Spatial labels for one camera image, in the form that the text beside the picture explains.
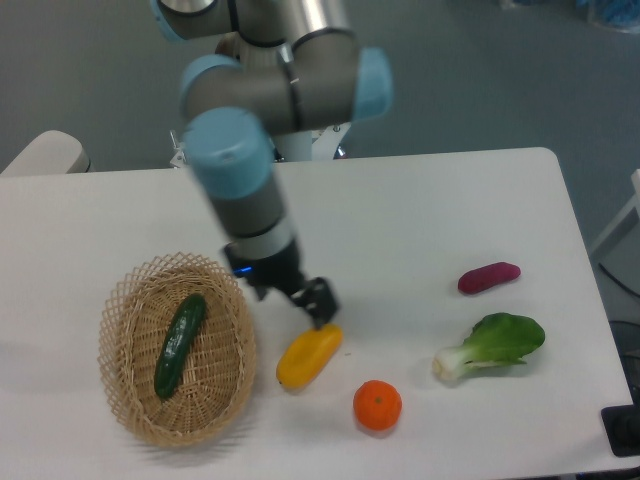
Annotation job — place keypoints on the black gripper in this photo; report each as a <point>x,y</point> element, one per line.
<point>282,271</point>

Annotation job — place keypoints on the green cucumber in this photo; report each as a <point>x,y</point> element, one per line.
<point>182,330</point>

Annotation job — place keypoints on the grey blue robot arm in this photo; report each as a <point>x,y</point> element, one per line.
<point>317,75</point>

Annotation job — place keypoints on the woven wicker basket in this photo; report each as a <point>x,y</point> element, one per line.
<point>218,374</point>

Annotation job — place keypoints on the yellow mango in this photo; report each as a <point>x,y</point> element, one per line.
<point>307,355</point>

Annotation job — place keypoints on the orange tangerine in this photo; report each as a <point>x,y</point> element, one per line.
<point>377,405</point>

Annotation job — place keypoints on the purple sweet potato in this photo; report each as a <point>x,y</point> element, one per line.
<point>486,277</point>

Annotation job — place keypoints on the green bok choy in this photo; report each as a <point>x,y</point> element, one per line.
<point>498,340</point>

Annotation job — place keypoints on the white chair armrest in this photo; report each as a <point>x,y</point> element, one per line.
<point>51,153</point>

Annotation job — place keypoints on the black device at edge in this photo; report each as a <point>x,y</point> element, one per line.
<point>621,425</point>

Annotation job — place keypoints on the white furniture at right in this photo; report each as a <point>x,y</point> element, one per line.
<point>619,226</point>

